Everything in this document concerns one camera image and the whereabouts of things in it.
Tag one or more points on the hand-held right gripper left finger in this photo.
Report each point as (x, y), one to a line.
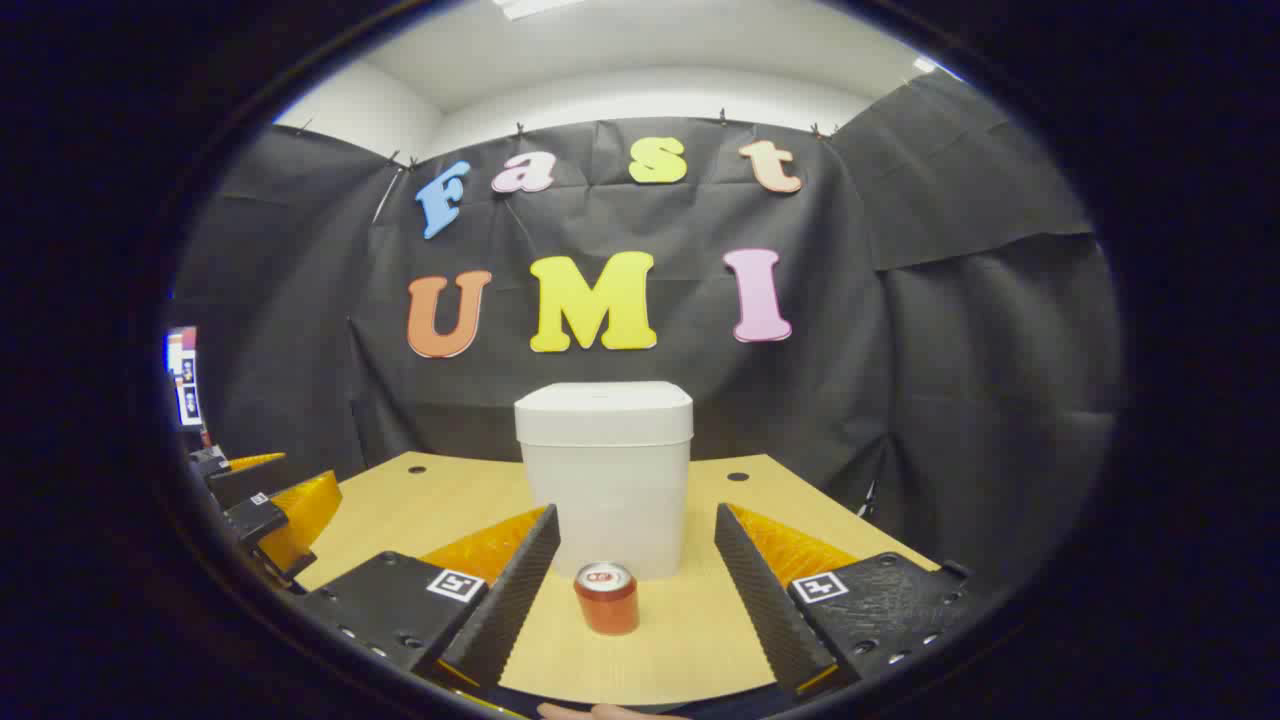
(510, 600)

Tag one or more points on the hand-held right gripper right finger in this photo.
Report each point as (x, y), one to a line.
(765, 610)

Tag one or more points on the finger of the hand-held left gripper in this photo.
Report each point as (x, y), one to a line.
(250, 480)
(295, 520)

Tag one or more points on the red pop can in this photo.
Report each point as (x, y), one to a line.
(607, 605)

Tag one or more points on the white garbage bin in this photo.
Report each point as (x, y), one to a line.
(605, 470)

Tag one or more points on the wooden desktop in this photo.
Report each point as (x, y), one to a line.
(660, 650)

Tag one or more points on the blue framed screen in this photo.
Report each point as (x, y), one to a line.
(185, 390)

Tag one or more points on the black backdrop cloth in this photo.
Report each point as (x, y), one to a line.
(900, 400)

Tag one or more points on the ceiling light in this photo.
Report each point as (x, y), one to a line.
(925, 65)
(535, 6)

